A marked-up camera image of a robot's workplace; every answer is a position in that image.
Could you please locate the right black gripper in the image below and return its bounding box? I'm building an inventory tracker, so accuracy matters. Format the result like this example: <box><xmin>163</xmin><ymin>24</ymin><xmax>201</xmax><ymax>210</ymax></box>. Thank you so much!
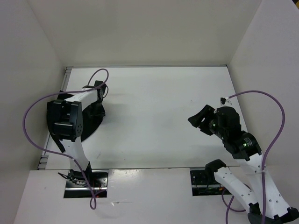
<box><xmin>187</xmin><ymin>103</ymin><xmax>226</xmax><ymax>139</ymax></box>

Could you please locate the black skirt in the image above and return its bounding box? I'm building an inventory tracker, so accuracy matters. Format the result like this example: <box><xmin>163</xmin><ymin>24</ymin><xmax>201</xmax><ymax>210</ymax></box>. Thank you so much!
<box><xmin>46</xmin><ymin>92</ymin><xmax>102</xmax><ymax>145</ymax></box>

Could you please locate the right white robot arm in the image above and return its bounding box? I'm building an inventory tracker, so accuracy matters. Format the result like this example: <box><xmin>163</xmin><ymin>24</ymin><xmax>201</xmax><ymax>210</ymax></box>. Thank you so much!
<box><xmin>188</xmin><ymin>105</ymin><xmax>299</xmax><ymax>224</ymax></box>

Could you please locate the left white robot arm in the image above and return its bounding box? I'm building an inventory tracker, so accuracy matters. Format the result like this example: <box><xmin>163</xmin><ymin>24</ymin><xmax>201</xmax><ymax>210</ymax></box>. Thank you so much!
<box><xmin>46</xmin><ymin>81</ymin><xmax>107</xmax><ymax>187</ymax></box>

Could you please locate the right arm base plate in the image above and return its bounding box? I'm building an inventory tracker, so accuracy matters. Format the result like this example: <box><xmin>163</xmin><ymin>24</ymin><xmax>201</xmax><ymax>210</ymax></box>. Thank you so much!
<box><xmin>190</xmin><ymin>168</ymin><xmax>231</xmax><ymax>196</ymax></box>

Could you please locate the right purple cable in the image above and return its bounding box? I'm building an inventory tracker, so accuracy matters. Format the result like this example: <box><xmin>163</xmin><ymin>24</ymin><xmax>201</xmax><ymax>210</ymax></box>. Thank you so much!
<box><xmin>221</xmin><ymin>90</ymin><xmax>286</xmax><ymax>224</ymax></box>

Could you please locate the purple cable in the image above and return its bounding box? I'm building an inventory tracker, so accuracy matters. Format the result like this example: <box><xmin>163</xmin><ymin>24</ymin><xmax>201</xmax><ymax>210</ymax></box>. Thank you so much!
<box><xmin>22</xmin><ymin>68</ymin><xmax>109</xmax><ymax>210</ymax></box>
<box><xmin>221</xmin><ymin>90</ymin><xmax>286</xmax><ymax>224</ymax></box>

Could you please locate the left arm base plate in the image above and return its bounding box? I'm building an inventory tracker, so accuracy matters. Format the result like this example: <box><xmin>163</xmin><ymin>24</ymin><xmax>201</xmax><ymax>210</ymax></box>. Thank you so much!
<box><xmin>64</xmin><ymin>171</ymin><xmax>110</xmax><ymax>199</ymax></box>

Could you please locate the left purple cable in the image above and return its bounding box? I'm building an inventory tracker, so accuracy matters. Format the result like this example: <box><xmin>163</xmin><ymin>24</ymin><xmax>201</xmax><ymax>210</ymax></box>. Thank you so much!
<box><xmin>22</xmin><ymin>68</ymin><xmax>109</xmax><ymax>210</ymax></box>

